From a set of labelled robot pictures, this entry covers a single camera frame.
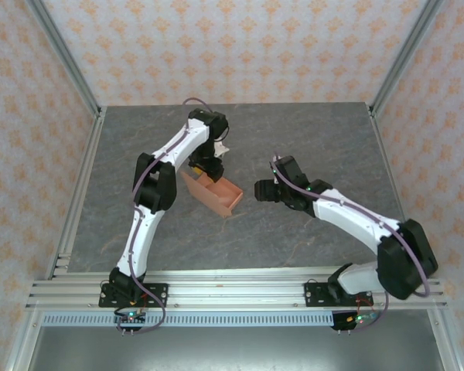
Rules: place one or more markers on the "wide aluminium mounting beam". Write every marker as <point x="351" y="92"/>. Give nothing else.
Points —
<point x="236" y="295"/>

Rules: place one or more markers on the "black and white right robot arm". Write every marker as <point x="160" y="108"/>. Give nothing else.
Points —
<point x="402" y="263"/>

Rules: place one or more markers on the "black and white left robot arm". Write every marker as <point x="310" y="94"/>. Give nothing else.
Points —
<point x="154" y="185"/>

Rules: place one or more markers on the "narrow aluminium table edge beam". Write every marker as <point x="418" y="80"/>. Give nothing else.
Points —
<point x="236" y="274"/>

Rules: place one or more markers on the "grey metal panel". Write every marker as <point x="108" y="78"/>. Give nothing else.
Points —
<point x="232" y="348"/>

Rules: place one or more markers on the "aluminium lower frame rail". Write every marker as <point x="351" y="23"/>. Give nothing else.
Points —
<point x="22" y="348"/>
<point x="444" y="348"/>

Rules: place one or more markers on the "aluminium table side rail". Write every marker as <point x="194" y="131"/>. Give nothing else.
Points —
<point x="386" y="154"/>
<point x="91" y="147"/>

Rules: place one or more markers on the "small controller circuit board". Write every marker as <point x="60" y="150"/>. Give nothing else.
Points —
<point x="131" y="317"/>
<point x="344" y="320"/>

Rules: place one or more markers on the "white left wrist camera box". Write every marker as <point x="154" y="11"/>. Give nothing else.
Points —
<point x="220" y="148"/>

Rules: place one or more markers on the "aluminium frame post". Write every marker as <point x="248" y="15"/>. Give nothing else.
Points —
<point x="404" y="58"/>
<point x="66" y="58"/>

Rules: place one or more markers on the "orange cardboard paper box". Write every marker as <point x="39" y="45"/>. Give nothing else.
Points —
<point x="216" y="197"/>

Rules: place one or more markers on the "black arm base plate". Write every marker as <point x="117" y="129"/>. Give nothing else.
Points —
<point x="317" y="295"/>
<point x="156" y="290"/>

